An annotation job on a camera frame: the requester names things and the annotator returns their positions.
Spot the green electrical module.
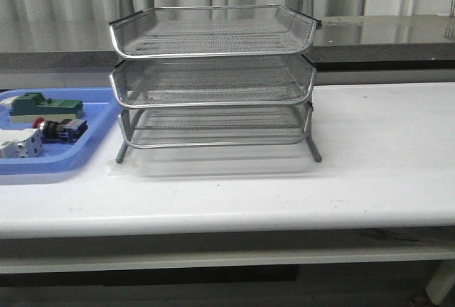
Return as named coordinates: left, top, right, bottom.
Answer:
left=9, top=92, right=84, bottom=123

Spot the silver wire rack frame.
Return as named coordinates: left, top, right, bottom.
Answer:
left=113, top=0, right=323, bottom=164

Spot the red emergency push button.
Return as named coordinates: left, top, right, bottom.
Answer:
left=32, top=117, right=88, bottom=144

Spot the dark steel back counter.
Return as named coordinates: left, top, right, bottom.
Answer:
left=1, top=15, right=454, bottom=72

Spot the blue plastic tray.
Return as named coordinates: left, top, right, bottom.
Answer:
left=1, top=87, right=120, bottom=175

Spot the silver mesh tray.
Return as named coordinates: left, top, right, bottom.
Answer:
left=118, top=104, right=313, bottom=149
left=109, top=55, right=316, bottom=109
left=109, top=4, right=321, bottom=60

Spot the white table leg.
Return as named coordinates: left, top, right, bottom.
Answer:
left=425, top=259, right=455, bottom=306

